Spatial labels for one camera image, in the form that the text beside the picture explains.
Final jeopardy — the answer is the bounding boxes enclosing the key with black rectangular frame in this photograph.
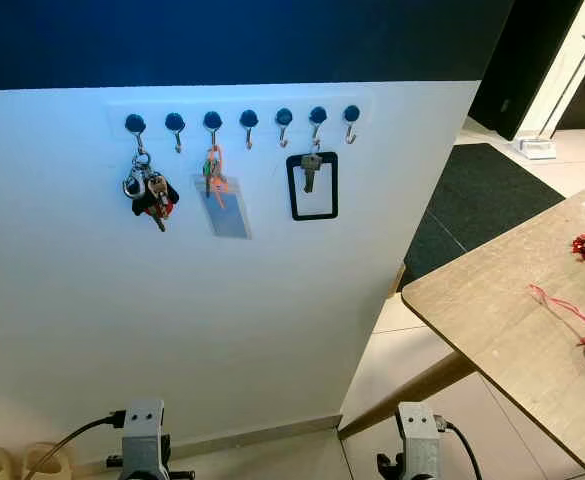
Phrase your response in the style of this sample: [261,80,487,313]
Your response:
[286,150,340,222]

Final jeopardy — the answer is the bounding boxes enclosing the wooden table leg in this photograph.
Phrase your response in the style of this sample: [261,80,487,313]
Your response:
[338,350,478,441]

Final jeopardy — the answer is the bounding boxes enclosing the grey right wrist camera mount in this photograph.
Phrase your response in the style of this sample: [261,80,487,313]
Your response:
[396,402,443,480]

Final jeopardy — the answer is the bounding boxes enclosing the dark grey floor mat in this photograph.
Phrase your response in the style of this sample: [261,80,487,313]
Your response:
[400,143,566,291]

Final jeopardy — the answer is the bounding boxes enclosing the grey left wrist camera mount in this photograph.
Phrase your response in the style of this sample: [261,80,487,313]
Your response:
[120,399,170,480]

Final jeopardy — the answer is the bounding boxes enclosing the blue magnetic wall hook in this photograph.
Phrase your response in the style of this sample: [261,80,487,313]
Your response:
[274,107,295,148]
[164,112,186,154]
[202,110,224,151]
[308,105,329,151]
[342,104,362,145]
[239,109,260,150]
[124,113,149,156]

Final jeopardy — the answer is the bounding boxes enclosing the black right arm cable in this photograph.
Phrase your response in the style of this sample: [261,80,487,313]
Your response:
[437,420,485,480]

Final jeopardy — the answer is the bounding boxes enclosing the white floor stand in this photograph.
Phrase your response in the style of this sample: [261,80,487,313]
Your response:
[513,33,585,161]

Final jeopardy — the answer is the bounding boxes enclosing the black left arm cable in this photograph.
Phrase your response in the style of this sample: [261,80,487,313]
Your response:
[22,408,128,480]

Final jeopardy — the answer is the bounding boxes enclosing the silver keys with black fob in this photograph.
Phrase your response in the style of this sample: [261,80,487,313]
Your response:
[122,150,181,233]

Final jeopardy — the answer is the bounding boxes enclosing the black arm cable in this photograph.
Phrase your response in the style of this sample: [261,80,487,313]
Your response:
[437,420,485,480]
[22,408,128,480]

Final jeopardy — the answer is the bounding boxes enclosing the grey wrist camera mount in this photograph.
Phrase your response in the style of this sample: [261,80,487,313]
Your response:
[396,402,443,480]
[120,399,170,480]

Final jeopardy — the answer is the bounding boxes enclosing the black door panel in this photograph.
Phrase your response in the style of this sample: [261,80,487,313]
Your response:
[467,0,585,141]

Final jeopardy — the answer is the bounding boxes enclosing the pink cord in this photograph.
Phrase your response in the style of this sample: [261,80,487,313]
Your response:
[528,284,585,346]

